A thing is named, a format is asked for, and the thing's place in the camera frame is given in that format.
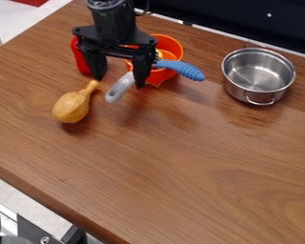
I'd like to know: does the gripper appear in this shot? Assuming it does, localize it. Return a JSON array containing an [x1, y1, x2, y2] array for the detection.
[[71, 24, 159, 91]]

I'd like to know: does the orange pot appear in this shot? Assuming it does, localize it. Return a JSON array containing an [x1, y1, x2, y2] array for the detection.
[[121, 33, 186, 88]]

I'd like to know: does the silver pot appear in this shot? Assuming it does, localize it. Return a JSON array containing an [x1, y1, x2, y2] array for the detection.
[[219, 47, 298, 107]]

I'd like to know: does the grey tool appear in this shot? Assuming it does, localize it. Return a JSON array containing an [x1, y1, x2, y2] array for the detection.
[[104, 71, 136, 105]]

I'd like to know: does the yellow toy chicken drumstick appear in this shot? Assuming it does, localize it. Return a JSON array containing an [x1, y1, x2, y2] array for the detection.
[[51, 79, 101, 125]]

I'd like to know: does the blue ribbed tool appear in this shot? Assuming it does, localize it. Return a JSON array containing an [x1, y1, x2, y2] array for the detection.
[[152, 59, 208, 83]]

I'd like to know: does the red box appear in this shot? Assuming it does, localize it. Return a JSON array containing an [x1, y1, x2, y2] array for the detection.
[[9, 0, 51, 9]]

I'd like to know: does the black panel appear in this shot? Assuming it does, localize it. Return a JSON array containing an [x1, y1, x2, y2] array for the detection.
[[132, 0, 305, 58]]

